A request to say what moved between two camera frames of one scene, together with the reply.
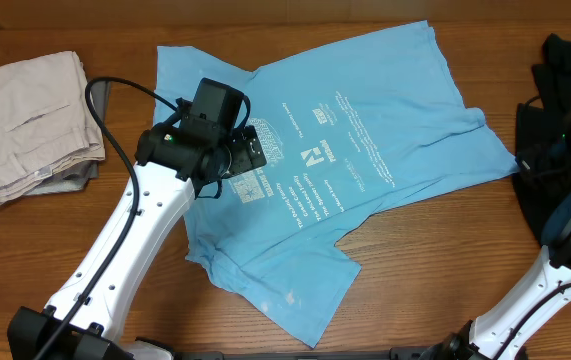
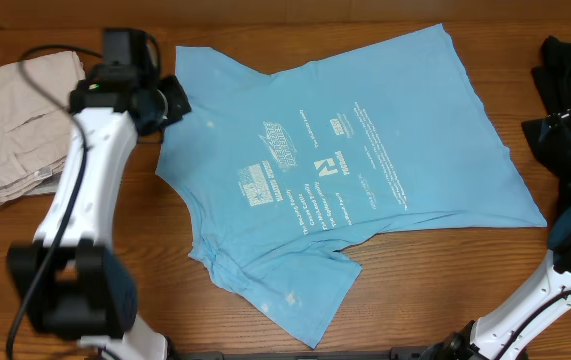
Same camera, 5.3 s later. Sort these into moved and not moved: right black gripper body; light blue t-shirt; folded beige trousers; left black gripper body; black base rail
Moved: light blue t-shirt; right black gripper body; left black gripper body
Not moved: black base rail; folded beige trousers
